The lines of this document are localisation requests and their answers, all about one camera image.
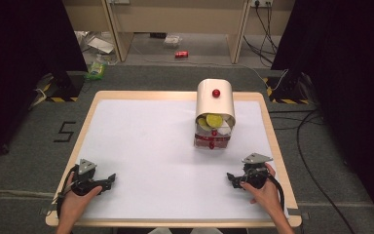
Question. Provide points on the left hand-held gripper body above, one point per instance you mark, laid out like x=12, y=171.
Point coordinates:
x=85, y=182

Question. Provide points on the white wall socket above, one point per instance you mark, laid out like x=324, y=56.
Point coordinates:
x=261, y=3

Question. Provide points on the small black floor object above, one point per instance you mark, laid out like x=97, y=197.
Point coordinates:
x=158, y=35

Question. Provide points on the white roll-top box, red knobs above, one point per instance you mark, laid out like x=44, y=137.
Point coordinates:
x=215, y=104

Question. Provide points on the wooden desk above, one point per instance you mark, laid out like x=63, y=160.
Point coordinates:
x=175, y=19

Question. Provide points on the person's left hand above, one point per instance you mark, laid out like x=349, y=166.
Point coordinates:
x=74, y=203

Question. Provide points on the green packet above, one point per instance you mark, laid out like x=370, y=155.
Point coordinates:
x=95, y=70

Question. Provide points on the black stand base, striped tape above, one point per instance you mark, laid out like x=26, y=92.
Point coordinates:
x=65, y=88
x=287, y=92

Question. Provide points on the white crumpled bags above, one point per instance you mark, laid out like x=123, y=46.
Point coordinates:
x=94, y=42

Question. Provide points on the white table sheet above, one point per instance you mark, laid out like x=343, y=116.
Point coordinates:
x=149, y=162

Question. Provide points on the person's white clothing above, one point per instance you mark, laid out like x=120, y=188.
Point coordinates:
x=204, y=231

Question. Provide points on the person's right hand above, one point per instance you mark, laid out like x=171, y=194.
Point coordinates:
x=269, y=196

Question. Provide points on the small yellow-green round slice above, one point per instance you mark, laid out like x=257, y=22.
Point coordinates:
x=203, y=124

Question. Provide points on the clear plastic bag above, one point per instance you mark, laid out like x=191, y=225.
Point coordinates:
x=172, y=41

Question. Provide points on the white round slice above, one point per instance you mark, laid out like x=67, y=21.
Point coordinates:
x=226, y=127

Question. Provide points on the red can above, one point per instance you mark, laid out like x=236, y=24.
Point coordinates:
x=181, y=54

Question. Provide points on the black curtain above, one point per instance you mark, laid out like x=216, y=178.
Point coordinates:
x=19, y=65
x=347, y=81

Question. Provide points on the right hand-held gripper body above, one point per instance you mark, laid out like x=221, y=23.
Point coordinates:
x=255, y=174

